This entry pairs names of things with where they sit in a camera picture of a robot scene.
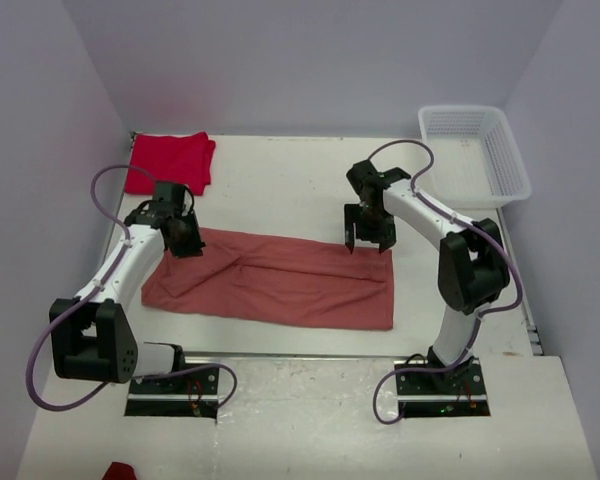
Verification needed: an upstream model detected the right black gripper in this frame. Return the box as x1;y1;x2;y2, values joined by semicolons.
346;202;397;254

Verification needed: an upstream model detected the salmon pink t shirt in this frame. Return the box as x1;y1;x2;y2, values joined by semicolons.
141;228;394;331

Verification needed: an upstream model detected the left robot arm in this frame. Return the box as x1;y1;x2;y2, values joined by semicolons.
49;182;205;393

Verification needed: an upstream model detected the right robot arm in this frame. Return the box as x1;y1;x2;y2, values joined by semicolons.
344;160;510;393

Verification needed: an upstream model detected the folded red t shirt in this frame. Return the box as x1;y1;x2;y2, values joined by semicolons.
130;132;216;196

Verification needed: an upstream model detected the white plastic basket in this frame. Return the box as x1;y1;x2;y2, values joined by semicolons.
418;105;532;209

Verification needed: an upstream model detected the red cloth at bottom edge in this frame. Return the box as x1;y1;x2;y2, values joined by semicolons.
102;462;137;480

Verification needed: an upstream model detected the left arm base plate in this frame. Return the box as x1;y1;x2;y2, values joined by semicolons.
124;368;220;419

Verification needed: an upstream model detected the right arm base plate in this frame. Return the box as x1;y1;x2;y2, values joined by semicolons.
395;357;491;419

